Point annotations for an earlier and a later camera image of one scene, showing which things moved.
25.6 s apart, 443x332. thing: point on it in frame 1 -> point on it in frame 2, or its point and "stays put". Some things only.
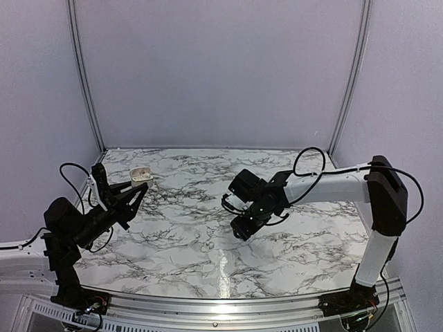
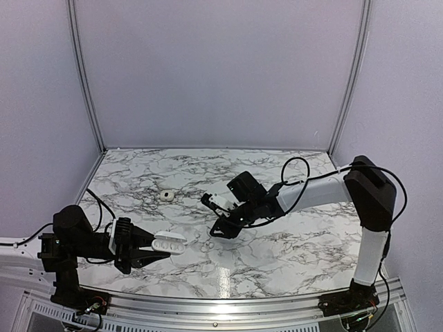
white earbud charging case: x=140 y=175 -> x=170 y=242
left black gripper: x=119 y=208 -> x=135 y=258
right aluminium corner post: x=345 y=111 stays put
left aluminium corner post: x=82 y=73 stays put
